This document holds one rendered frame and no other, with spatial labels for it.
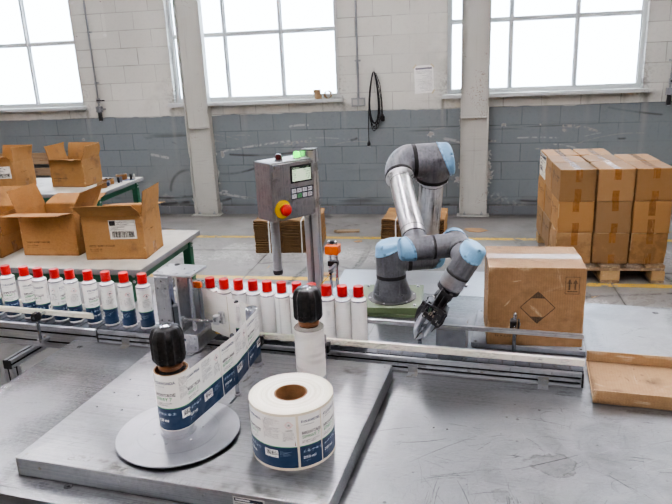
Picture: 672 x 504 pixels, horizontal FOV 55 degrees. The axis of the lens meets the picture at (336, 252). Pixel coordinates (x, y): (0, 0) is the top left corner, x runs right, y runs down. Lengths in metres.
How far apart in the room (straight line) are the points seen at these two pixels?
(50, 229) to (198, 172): 4.32
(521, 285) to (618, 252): 3.38
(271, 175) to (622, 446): 1.23
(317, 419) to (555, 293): 0.97
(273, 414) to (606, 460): 0.80
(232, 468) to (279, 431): 0.16
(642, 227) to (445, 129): 2.78
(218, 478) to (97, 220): 2.34
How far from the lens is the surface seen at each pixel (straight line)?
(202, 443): 1.67
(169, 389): 1.64
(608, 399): 1.97
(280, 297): 2.11
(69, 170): 6.22
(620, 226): 5.43
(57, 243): 3.94
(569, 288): 2.17
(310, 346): 1.80
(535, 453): 1.73
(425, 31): 7.39
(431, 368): 2.04
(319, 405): 1.50
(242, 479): 1.55
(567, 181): 5.27
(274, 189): 2.03
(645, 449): 1.81
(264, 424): 1.52
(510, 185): 7.54
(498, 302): 2.16
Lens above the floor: 1.78
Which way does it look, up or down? 17 degrees down
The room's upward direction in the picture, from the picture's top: 3 degrees counter-clockwise
